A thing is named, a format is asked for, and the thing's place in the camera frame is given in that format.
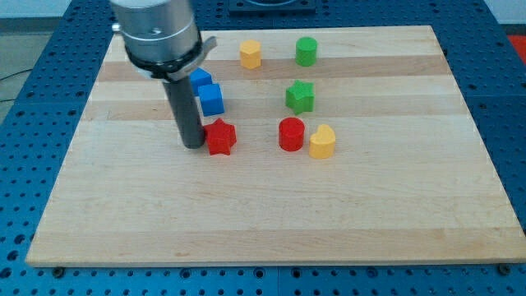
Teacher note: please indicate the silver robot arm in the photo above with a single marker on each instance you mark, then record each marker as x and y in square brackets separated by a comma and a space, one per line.
[161, 37]

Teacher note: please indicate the yellow heart block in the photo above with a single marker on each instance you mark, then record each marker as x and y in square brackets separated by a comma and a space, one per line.
[322, 142]

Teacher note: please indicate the red cylinder block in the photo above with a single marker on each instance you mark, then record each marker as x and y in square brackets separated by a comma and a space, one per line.
[291, 134]

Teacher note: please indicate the red star block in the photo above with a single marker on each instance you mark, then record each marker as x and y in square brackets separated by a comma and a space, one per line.
[220, 137]

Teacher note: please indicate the green star block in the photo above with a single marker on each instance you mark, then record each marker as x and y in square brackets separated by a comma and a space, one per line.
[300, 97]

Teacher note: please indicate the blue cube block front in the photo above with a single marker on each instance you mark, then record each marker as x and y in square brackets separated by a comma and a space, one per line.
[211, 99]

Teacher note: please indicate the wooden board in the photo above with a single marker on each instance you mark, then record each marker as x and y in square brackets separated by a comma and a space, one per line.
[410, 181]

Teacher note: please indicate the blue block rear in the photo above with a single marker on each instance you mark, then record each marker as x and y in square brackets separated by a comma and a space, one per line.
[200, 77]

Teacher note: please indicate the yellow hexagon block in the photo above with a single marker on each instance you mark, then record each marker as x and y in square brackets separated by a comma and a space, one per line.
[250, 54]

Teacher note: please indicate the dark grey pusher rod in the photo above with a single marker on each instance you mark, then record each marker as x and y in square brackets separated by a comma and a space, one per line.
[186, 114]

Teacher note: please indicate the green cylinder block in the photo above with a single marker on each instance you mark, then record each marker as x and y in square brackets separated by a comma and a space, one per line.
[306, 51]

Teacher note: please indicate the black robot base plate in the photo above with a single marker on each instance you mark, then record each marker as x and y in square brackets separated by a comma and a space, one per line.
[272, 7]

